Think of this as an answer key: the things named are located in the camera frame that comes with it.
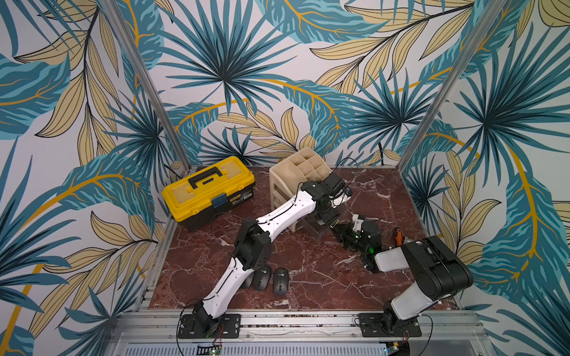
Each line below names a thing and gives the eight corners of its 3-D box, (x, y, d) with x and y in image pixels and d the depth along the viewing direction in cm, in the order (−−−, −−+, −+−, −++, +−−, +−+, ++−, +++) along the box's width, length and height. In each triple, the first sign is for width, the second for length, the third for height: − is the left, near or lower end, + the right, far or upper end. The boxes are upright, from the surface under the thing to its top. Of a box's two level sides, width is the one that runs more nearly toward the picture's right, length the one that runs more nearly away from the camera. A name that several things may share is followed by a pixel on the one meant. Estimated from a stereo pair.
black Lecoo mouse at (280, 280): (273, 294, 82) (272, 292, 80) (274, 269, 88) (273, 267, 85) (289, 294, 82) (289, 292, 80) (288, 269, 88) (289, 267, 86)
